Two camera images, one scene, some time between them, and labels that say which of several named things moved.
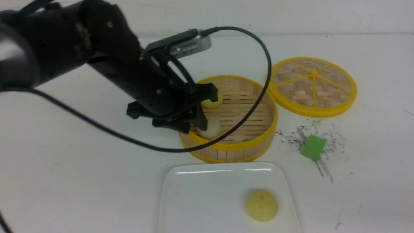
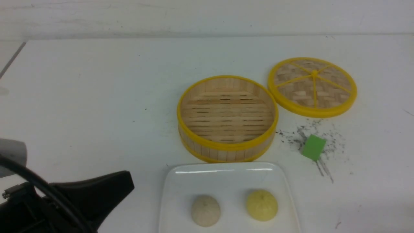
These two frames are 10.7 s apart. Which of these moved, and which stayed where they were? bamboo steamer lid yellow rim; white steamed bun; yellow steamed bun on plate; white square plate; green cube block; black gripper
Moved: white steamed bun; black gripper
Stayed: white square plate; green cube block; bamboo steamer lid yellow rim; yellow steamed bun on plate
